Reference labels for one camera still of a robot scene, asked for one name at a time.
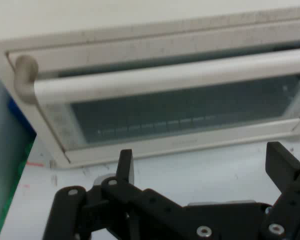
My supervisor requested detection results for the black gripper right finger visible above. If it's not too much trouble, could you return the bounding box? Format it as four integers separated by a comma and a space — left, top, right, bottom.
261, 141, 300, 240

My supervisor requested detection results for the cream oven door with handle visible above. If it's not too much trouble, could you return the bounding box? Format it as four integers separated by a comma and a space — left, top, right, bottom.
5, 17, 300, 164

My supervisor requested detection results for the cream toaster oven body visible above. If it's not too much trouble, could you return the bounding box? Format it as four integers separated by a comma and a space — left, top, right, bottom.
0, 6, 300, 171

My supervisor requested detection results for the blue green board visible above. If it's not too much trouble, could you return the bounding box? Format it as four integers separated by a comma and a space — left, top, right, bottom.
0, 64, 38, 240

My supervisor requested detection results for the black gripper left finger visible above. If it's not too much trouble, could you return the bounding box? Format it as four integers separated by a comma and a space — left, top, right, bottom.
42, 149, 186, 240

